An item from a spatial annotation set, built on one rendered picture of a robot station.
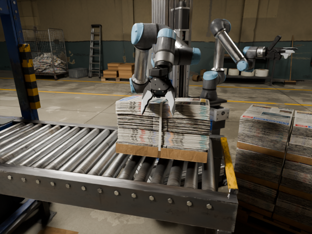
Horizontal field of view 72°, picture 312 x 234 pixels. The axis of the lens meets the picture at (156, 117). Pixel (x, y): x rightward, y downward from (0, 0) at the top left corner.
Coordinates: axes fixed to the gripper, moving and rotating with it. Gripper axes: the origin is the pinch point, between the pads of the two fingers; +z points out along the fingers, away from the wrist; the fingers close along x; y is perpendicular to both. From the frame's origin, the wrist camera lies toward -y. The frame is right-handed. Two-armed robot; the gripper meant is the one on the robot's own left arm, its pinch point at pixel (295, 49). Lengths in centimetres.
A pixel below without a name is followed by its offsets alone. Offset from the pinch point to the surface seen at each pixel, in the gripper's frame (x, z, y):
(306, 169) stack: 50, 24, 60
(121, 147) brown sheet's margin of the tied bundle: 134, -37, 18
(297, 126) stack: 48, 14, 35
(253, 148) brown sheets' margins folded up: 53, -7, 54
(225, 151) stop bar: 101, -6, 28
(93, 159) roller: 141, -51, 26
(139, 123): 128, -32, 9
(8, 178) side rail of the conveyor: 169, -68, 25
